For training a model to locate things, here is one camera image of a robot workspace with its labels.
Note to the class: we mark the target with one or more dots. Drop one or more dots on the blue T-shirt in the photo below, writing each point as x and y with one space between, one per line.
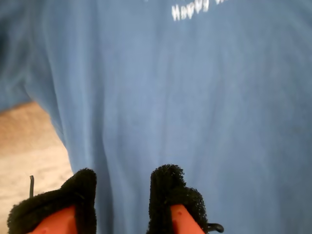
170 97

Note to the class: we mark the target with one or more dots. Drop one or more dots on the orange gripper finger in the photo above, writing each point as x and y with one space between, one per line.
80 195
168 190

